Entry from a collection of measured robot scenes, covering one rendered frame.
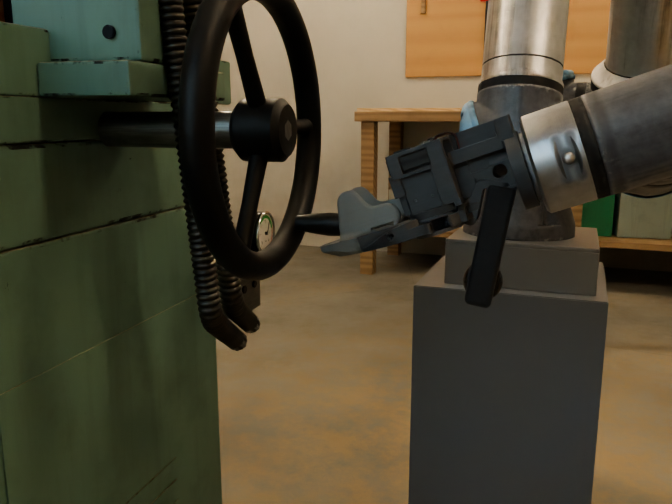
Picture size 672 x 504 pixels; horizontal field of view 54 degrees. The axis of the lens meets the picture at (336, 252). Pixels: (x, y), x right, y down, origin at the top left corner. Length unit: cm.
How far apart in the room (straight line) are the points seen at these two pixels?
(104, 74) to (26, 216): 14
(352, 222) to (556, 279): 53
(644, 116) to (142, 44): 42
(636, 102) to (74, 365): 56
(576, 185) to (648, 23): 50
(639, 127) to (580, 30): 332
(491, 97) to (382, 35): 337
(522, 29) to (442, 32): 324
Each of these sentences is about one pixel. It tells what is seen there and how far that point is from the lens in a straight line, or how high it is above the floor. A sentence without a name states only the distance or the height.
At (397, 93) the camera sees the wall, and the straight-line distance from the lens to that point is 402.
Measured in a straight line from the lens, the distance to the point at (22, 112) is 64.
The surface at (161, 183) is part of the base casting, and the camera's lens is 82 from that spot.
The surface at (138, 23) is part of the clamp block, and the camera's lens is 62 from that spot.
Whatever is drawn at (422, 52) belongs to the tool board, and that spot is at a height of 119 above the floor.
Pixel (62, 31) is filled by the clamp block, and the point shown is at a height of 90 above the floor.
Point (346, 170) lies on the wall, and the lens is 413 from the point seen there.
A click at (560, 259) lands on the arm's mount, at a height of 60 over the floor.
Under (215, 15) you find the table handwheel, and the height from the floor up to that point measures 90.
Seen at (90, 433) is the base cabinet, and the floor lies 50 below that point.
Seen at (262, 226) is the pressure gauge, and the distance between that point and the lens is 93.
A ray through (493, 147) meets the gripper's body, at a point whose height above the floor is 80.
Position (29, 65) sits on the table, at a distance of 65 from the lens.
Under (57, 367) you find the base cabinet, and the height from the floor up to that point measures 59.
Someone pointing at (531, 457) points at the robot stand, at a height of 28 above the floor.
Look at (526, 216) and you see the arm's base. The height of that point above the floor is 66.
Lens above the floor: 82
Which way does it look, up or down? 12 degrees down
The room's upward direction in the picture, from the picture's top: straight up
